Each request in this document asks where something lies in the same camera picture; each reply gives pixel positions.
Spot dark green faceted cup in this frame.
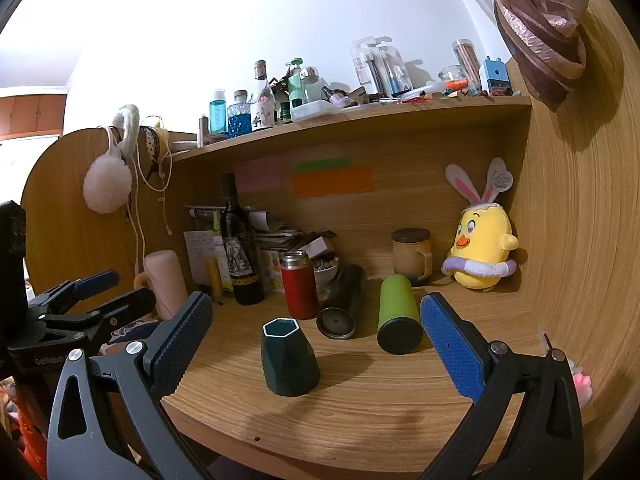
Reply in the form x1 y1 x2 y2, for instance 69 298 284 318
262 318 321 396

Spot white fruit print cup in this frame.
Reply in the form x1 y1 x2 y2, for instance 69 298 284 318
259 249 284 292

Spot pink mug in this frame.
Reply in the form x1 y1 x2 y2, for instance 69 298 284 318
134 249 188 321

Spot yellow wooden stick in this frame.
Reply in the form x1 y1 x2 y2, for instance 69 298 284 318
205 259 224 301

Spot white pompom earmuffs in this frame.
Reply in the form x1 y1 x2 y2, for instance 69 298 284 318
82 104 140 214

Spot white paper note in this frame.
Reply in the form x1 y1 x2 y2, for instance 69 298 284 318
183 230 224 285

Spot dark wine bottle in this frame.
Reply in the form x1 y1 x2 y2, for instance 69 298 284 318
220 174 265 306

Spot green tumbler black base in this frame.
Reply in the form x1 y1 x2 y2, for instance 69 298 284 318
378 274 424 354

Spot red thermos steel lid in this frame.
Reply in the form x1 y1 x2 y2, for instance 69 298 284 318
280 250 320 320

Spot yellow chick plush bunny ears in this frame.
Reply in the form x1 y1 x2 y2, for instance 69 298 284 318
440 157 520 290

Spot pink sticky note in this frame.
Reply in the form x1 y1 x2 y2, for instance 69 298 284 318
234 156 282 193

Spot small white bowl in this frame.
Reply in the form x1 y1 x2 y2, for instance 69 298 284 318
314 254 340 287

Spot beige mug with lid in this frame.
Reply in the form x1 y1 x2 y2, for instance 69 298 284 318
392 228 433 287

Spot black steel tumbler lying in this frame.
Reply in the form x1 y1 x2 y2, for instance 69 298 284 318
317 264 368 339

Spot blue liquid bottle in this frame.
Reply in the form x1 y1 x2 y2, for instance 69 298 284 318
208 90 227 134

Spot blue beads glass bottle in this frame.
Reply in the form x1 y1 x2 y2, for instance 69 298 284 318
227 90 252 138

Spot orange sticky note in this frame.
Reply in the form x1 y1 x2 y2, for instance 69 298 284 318
291 166 374 198

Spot green sticky note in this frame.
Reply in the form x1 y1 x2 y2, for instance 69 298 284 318
294 157 352 174

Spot white label tall bottle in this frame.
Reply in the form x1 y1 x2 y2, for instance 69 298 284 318
253 60 276 130

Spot white plastic tray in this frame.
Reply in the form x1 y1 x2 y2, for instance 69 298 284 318
291 100 343 122

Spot green spray bottle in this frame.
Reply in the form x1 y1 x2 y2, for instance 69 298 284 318
288 58 305 108

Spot clear packaged items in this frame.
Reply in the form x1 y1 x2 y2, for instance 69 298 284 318
349 36 413 98

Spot blue pencil sharpener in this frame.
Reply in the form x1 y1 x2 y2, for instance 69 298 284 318
480 56 513 96

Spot glass jar brown sticks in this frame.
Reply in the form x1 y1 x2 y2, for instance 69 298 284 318
451 39 482 94

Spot pink fabric bag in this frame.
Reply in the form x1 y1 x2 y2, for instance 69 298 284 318
494 0 589 112

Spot white earphone cable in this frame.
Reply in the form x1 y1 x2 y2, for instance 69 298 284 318
124 127 175 281

